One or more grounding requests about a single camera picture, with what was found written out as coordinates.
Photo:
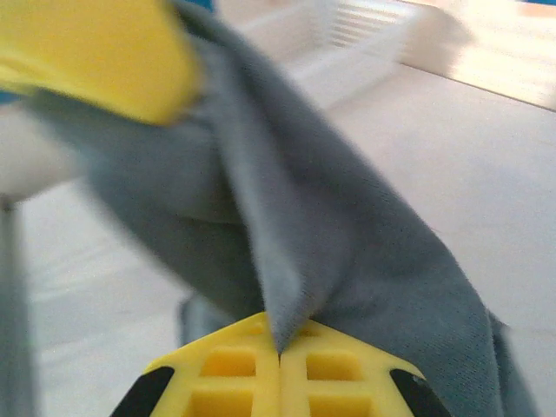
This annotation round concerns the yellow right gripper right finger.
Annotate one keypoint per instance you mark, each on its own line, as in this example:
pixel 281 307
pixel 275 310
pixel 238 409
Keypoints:
pixel 339 382

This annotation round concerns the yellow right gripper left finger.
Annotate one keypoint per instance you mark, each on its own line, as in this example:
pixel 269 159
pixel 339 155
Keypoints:
pixel 234 382

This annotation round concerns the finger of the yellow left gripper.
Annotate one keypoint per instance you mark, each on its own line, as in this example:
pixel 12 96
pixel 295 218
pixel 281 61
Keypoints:
pixel 95 52

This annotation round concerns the grey t-shirt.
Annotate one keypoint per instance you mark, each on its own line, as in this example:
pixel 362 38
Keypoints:
pixel 304 195

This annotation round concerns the white plastic mesh basket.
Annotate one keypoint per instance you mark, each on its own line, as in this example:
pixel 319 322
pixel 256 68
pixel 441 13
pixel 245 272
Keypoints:
pixel 369 35

